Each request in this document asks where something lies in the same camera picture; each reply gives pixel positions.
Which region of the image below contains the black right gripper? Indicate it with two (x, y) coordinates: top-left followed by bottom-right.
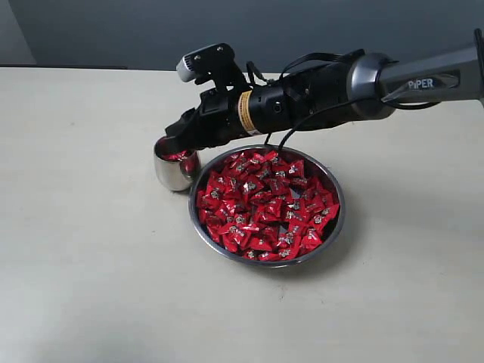
(164, 81), (310, 151)

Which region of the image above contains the red candy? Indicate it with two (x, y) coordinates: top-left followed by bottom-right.
(300, 228), (323, 253)
(160, 150), (192, 163)
(201, 185), (225, 205)
(219, 224), (251, 249)
(249, 237), (273, 252)

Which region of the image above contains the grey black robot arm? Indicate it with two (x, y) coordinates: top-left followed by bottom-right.
(160, 29), (483, 154)

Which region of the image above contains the small steel cup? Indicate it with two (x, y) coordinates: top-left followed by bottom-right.
(154, 137), (201, 192)

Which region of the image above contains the round steel bowl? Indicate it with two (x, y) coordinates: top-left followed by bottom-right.
(188, 144), (347, 268)

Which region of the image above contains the red wrapped candy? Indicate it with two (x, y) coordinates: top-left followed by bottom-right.
(219, 224), (251, 249)
(249, 237), (273, 252)
(300, 228), (323, 253)
(201, 185), (225, 205)

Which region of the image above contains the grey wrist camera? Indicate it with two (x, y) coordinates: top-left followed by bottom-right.
(175, 43), (235, 85)

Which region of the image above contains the black cable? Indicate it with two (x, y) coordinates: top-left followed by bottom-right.
(245, 48), (439, 152)

